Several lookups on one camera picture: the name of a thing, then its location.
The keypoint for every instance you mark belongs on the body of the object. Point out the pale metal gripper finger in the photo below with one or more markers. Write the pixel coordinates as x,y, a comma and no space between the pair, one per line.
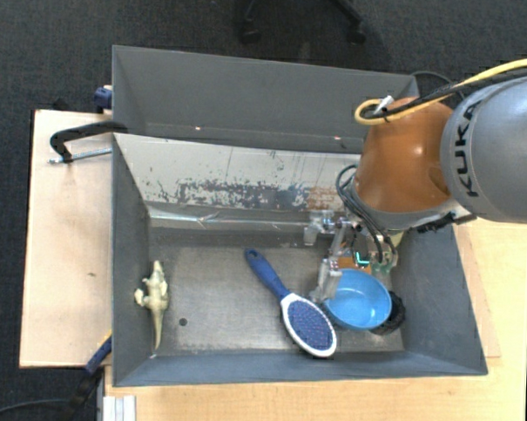
319,221
326,282

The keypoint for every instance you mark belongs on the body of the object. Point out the blue and white hairbrush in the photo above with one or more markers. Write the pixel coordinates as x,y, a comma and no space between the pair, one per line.
308,323

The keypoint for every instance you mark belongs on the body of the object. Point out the blue bowl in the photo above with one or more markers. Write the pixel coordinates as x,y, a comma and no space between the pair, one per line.
359,303

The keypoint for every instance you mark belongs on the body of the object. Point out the grey metal bin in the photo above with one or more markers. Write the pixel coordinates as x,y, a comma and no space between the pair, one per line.
225,286

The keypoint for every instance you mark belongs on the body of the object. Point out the cream toy crocodile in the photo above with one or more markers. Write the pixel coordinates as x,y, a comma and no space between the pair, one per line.
156,294

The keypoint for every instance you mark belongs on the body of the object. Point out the black ribbed round object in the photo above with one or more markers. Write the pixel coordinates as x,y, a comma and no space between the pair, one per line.
396,318

